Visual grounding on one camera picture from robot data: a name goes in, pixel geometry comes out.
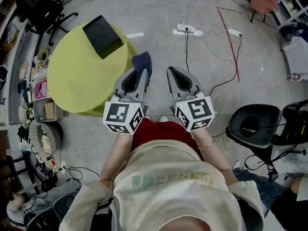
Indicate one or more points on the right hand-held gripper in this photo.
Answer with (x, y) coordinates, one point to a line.
(199, 109)

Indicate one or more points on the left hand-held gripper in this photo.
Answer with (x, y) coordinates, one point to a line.
(120, 115)

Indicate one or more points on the dark blue cloth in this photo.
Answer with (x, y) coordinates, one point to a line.
(143, 60)

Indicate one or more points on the black induction cooktop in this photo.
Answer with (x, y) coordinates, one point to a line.
(101, 35)

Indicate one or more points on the person's left forearm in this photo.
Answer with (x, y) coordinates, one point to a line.
(120, 148)

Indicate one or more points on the person's right forearm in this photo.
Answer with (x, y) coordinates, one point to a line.
(216, 157)

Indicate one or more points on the beige rectangular block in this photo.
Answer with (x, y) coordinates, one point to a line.
(49, 111)

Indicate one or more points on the person's left white shoe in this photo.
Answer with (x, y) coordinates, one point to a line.
(148, 117)

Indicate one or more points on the person's white shoe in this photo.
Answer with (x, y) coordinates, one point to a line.
(148, 117)
(163, 118)

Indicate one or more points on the person's right white shoe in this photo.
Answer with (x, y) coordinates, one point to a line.
(163, 118)

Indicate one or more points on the long white power strip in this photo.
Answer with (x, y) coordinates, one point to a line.
(186, 28)

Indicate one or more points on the yellow-green round tablecloth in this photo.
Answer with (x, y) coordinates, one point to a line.
(77, 80)

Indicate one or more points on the red skirt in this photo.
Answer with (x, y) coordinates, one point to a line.
(158, 133)

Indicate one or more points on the red floor tape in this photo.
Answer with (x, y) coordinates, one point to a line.
(228, 41)

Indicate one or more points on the short white power strip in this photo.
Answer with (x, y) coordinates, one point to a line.
(234, 32)

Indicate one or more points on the pink book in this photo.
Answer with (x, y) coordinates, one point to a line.
(41, 90)

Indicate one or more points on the grey woven basket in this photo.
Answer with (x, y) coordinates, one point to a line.
(51, 133)

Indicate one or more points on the cream printed t-shirt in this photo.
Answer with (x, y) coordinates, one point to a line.
(168, 189)

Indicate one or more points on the black office chair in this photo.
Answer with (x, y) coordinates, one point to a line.
(41, 11)

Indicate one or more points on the white shelving rack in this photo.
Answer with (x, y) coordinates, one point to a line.
(9, 64)

